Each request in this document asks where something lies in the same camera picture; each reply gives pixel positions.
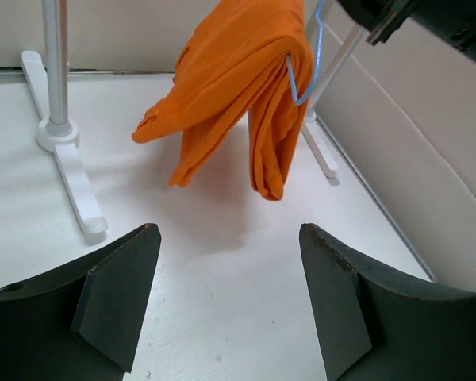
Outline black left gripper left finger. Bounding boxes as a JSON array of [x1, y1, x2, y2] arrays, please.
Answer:
[[0, 223, 161, 380]]

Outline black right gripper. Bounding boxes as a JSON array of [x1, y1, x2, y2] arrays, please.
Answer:
[[338, 0, 476, 63]]

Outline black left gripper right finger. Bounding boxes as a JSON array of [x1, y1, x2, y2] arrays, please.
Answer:
[[299, 223, 476, 380]]

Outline blue wire hanger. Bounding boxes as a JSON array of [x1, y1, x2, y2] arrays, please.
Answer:
[[286, 0, 325, 106]]

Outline orange trousers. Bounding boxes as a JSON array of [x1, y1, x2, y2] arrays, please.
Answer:
[[132, 0, 313, 201]]

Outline white garment rack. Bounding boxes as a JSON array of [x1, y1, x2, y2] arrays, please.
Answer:
[[21, 1, 365, 235]]

